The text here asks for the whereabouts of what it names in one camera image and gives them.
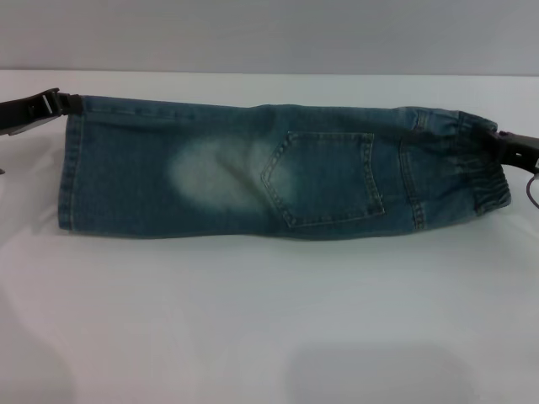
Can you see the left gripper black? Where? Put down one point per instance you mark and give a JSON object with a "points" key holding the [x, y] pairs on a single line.
{"points": [[21, 115]]}

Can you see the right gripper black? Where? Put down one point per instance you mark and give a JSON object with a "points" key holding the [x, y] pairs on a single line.
{"points": [[522, 151]]}

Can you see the blue denim shorts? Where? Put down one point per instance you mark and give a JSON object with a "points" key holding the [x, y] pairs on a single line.
{"points": [[210, 189]]}

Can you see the white table cloth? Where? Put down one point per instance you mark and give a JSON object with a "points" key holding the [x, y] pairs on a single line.
{"points": [[252, 315]]}

